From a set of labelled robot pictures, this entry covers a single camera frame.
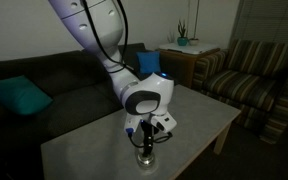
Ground white board on side table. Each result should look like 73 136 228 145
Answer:
159 42 218 55

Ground small silver metal jar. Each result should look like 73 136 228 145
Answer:
136 150 155 168

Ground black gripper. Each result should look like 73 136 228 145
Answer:
141 121 154 157

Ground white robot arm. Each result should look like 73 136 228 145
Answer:
48 0 177 157

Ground teal pot with plant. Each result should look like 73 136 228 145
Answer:
177 21 188 46

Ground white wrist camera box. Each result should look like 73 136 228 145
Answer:
124 113 177 134

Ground blue square cushion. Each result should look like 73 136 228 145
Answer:
137 51 161 73

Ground teal square cushion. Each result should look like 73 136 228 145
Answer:
0 75 53 115

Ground wooden side table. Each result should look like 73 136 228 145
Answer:
159 48 219 88

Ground window blinds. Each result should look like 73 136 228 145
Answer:
231 0 288 43

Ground grey coffee table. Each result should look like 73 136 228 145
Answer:
41 85 240 180

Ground striped fabric armchair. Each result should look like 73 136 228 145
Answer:
192 39 288 144

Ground dark grey fabric sofa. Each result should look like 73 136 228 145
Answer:
0 42 180 180

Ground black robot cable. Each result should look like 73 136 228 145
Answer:
80 0 130 74

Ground small white plant pot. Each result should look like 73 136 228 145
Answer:
189 38 199 46

